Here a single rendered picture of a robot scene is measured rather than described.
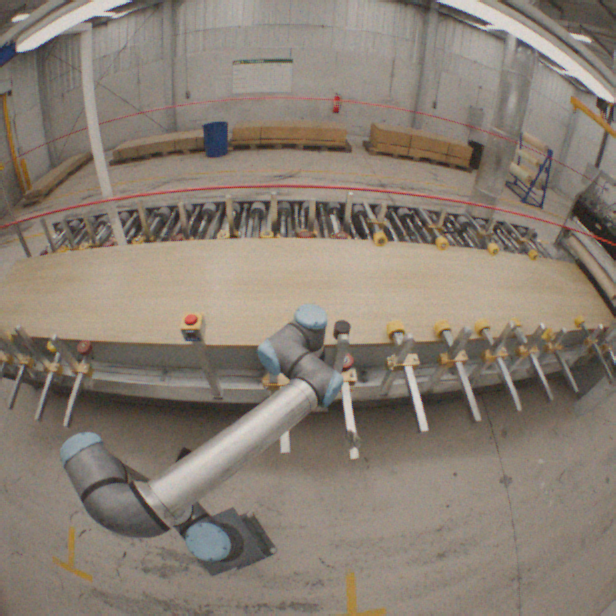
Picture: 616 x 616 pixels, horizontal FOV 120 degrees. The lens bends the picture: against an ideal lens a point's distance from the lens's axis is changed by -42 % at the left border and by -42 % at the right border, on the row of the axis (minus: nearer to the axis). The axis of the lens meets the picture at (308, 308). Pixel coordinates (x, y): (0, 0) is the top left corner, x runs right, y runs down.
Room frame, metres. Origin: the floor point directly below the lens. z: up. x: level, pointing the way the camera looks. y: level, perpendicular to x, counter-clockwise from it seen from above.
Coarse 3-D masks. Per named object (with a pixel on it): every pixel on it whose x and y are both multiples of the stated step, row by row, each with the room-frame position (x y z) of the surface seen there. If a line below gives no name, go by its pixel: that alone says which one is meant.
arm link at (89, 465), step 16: (64, 448) 0.05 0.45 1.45; (80, 448) 0.06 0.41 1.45; (96, 448) 0.08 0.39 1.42; (64, 464) 0.02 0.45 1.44; (80, 464) 0.03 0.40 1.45; (96, 464) 0.05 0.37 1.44; (112, 464) 0.06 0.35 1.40; (80, 480) 0.00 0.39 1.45; (96, 480) 0.01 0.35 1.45; (112, 480) 0.03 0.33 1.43; (128, 480) 0.05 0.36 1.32; (144, 480) 0.07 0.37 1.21; (80, 496) -0.03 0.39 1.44; (192, 512) 0.03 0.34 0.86; (176, 528) -0.05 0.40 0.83
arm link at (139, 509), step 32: (288, 384) 0.35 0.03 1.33; (320, 384) 0.35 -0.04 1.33; (256, 416) 0.24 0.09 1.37; (288, 416) 0.26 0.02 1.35; (224, 448) 0.16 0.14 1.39; (256, 448) 0.18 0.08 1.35; (160, 480) 0.06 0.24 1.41; (192, 480) 0.08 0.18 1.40; (224, 480) 0.10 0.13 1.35; (96, 512) -0.05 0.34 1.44; (128, 512) -0.02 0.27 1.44; (160, 512) 0.00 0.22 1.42
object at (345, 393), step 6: (348, 384) 0.63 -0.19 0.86; (342, 390) 0.60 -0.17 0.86; (348, 390) 0.60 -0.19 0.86; (342, 396) 0.58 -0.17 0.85; (348, 396) 0.57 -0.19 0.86; (342, 402) 0.56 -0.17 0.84; (348, 402) 0.55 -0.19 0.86; (348, 408) 0.52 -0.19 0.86; (348, 414) 0.49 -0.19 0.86; (348, 420) 0.47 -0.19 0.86; (348, 426) 0.44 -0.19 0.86; (354, 426) 0.44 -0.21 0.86; (348, 450) 0.35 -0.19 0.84; (354, 450) 0.34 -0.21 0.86; (354, 456) 0.32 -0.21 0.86
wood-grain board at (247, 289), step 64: (64, 256) 1.32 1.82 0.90; (128, 256) 1.33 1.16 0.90; (192, 256) 1.34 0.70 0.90; (256, 256) 1.37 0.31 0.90; (320, 256) 1.42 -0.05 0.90; (384, 256) 1.48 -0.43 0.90; (448, 256) 1.58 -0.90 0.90; (512, 256) 1.74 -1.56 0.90; (0, 320) 0.65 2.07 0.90; (64, 320) 0.76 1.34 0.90; (128, 320) 0.82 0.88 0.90; (256, 320) 0.90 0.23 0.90; (384, 320) 0.97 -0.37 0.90; (448, 320) 1.00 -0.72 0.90
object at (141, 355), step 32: (96, 352) 0.71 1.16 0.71; (128, 352) 0.74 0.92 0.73; (160, 352) 0.76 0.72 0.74; (192, 352) 0.78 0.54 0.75; (224, 352) 0.80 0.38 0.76; (256, 352) 0.82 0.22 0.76; (352, 352) 0.88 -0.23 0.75; (384, 352) 0.89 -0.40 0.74; (416, 352) 0.92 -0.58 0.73; (480, 352) 0.97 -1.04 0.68; (512, 352) 1.01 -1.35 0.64
